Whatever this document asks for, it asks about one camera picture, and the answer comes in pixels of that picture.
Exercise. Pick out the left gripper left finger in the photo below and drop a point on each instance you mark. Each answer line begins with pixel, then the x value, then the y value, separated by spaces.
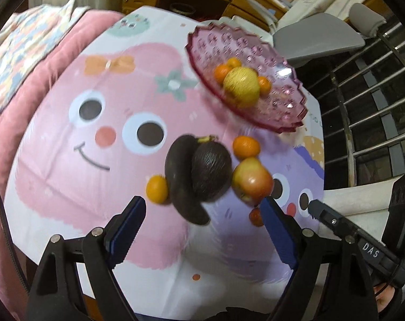
pixel 56 292

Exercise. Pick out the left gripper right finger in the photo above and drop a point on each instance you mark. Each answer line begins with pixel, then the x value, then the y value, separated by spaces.
pixel 347 293

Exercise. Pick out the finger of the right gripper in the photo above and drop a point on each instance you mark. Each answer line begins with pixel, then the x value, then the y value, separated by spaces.
pixel 337 223

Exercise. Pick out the red lychee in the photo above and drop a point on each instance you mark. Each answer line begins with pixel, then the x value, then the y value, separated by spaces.
pixel 256 218

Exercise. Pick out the red apple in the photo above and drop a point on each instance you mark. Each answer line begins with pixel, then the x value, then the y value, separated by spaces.
pixel 251 181

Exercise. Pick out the orange tangerine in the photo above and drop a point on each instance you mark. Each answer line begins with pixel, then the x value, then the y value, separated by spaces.
pixel 245 147
pixel 264 85
pixel 220 72

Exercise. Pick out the small orange kumquat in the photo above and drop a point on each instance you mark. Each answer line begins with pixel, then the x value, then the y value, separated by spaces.
pixel 157 189

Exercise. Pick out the dark avocado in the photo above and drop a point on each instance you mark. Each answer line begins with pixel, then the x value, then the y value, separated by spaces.
pixel 211 171

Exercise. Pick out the yellow pear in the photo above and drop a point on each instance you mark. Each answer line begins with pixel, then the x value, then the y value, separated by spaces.
pixel 241 87

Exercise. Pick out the overripe black banana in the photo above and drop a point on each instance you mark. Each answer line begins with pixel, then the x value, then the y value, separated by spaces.
pixel 178 176

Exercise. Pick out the small orange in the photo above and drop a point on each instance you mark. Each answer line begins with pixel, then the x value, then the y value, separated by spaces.
pixel 233 62

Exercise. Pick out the person's right hand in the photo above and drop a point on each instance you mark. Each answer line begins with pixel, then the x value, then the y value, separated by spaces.
pixel 387 296

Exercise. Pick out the white floral curtain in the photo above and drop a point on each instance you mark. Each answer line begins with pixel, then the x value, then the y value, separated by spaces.
pixel 367 206

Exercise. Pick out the metal window grille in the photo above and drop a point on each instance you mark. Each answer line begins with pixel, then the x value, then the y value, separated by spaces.
pixel 362 100

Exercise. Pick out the pink plastic fruit bowl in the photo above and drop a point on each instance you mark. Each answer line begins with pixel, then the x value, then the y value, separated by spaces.
pixel 284 109

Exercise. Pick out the cartoon printed tablecloth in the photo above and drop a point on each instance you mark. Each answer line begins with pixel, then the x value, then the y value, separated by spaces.
pixel 105 128

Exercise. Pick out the grey office chair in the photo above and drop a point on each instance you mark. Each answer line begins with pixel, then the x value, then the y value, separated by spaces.
pixel 321 34

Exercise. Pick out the floral patterned blanket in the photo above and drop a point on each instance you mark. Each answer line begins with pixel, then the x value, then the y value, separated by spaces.
pixel 29 37

